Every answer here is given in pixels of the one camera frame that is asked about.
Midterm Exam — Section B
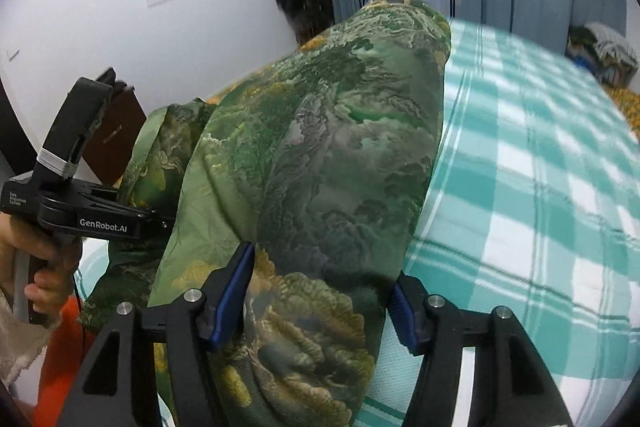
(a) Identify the person's left hand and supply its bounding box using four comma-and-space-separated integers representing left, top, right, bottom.
0, 213, 84, 329

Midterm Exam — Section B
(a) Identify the orange floral blanket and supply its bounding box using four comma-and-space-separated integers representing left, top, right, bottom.
602, 86, 640, 132

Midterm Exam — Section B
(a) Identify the thin black cable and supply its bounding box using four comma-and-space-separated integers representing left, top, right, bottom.
74, 276, 87, 339

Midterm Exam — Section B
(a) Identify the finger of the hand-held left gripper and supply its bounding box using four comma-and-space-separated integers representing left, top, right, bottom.
149, 208, 177, 239

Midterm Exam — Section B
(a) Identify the person's left forearm beige sleeve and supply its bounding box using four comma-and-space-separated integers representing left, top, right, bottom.
0, 286, 62, 390

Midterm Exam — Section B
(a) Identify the brown board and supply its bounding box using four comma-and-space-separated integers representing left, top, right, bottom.
87, 82, 149, 186

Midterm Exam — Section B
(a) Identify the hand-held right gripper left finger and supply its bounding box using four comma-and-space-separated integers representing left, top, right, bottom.
55, 241, 256, 427

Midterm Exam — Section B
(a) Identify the pile of folded clothes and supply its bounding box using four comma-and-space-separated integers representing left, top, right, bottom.
566, 23, 640, 88

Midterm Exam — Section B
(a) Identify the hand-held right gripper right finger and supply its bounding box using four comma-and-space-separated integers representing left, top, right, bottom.
387, 272, 576, 427

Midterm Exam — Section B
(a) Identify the person's orange clothing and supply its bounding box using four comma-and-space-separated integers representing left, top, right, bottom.
34, 296, 103, 427

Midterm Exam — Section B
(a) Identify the teal white checked bed sheet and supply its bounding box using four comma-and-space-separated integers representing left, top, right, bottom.
75, 19, 640, 427

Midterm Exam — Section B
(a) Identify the green landscape print garment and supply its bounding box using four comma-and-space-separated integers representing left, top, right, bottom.
80, 0, 453, 427

